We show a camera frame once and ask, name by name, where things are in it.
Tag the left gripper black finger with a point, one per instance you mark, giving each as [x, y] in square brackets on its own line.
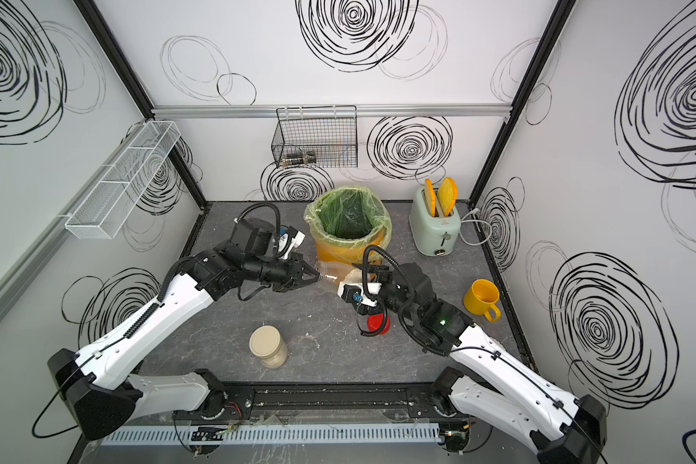
[299, 268]
[299, 283]

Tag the yellow mug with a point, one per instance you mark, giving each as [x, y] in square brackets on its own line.
[482, 299]

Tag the beige lidded oatmeal jar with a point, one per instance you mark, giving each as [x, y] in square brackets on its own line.
[267, 344]

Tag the black wire wall basket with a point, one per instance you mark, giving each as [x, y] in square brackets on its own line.
[330, 131]

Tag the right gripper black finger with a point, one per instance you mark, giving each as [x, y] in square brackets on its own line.
[372, 270]
[354, 292]

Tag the white wire wall shelf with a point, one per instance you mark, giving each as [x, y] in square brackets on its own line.
[102, 213]

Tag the left yellow toast slice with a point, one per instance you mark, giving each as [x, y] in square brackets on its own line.
[430, 198]

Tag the right yellow toast slice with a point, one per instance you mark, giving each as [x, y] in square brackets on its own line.
[447, 195]

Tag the mint green toaster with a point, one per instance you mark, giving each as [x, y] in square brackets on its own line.
[433, 236]

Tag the orange trash bin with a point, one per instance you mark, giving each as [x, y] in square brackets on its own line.
[348, 251]

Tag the dark item in basket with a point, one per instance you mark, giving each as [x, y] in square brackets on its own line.
[298, 158]

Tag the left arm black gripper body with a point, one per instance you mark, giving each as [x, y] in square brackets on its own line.
[270, 271]

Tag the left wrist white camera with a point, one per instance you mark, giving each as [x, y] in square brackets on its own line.
[289, 239]

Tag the red jar lid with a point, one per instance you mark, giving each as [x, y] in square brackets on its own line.
[378, 321]

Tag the clear jar with oatmeal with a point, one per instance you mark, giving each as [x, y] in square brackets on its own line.
[333, 273]

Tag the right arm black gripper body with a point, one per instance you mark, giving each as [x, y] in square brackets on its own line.
[390, 296]

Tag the green plastic bin liner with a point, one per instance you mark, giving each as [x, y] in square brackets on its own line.
[349, 212]

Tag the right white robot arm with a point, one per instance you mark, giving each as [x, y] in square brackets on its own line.
[488, 384]

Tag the white slotted cable duct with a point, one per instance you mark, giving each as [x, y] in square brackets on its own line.
[202, 435]

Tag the yellow toast slice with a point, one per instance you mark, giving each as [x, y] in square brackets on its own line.
[447, 195]
[430, 198]

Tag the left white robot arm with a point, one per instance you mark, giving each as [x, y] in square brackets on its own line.
[98, 383]

